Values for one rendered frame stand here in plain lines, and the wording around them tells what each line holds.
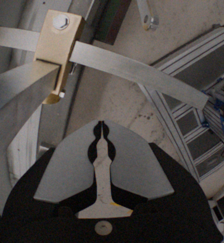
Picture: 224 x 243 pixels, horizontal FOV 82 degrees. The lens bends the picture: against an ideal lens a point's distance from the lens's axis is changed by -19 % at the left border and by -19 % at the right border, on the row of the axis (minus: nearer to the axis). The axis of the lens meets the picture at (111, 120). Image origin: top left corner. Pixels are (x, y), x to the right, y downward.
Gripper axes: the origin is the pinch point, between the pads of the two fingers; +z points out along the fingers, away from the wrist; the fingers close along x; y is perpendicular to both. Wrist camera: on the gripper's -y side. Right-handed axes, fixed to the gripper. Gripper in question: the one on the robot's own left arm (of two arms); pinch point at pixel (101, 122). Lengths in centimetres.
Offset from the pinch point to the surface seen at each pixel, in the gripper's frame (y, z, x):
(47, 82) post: -2.6, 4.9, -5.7
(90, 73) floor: 14, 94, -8
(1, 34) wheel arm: -10.2, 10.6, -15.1
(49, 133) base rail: 15.9, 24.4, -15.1
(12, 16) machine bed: -17.7, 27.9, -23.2
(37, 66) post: -4.4, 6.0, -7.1
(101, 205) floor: 169, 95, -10
